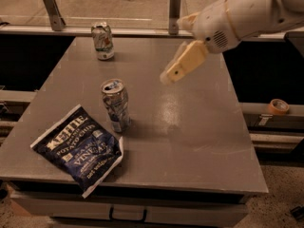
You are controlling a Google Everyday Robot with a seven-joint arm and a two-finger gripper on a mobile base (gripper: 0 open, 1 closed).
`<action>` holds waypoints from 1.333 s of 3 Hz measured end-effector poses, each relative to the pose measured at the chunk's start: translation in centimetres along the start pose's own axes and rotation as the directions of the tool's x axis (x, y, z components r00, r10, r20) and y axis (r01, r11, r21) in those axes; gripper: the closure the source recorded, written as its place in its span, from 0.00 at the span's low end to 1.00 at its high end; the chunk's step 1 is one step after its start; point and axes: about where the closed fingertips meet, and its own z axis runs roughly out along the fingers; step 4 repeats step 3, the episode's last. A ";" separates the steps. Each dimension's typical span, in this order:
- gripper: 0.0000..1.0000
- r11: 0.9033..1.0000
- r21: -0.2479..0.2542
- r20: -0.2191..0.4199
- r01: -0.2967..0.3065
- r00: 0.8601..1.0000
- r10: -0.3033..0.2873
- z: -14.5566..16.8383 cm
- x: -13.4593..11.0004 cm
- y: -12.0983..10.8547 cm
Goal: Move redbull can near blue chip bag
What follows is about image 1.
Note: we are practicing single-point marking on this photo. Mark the green white soda can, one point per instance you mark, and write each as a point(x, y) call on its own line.
point(102, 39)

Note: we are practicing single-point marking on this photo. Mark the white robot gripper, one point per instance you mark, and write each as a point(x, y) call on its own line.
point(213, 25)

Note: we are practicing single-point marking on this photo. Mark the blue Kettle chip bag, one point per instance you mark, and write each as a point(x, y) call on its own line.
point(80, 146)

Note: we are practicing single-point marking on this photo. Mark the left metal rail bracket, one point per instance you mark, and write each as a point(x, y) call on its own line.
point(56, 20)

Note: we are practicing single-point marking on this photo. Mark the metal rail bracket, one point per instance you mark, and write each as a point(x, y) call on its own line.
point(56, 20)
point(174, 15)

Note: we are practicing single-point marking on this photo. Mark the grey cabinet drawer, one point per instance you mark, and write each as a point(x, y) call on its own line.
point(72, 210)

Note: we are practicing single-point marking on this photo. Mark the middle metal rail bracket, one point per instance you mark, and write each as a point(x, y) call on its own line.
point(174, 15)

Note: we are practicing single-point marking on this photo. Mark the redbull can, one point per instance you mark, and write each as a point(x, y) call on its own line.
point(115, 98)

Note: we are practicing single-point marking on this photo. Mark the orange tape roll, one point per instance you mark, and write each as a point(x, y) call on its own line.
point(278, 107)

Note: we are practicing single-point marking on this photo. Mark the black drawer handle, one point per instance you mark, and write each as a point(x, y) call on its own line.
point(127, 213)

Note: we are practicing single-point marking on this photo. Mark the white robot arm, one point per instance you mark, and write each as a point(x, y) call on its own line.
point(254, 17)

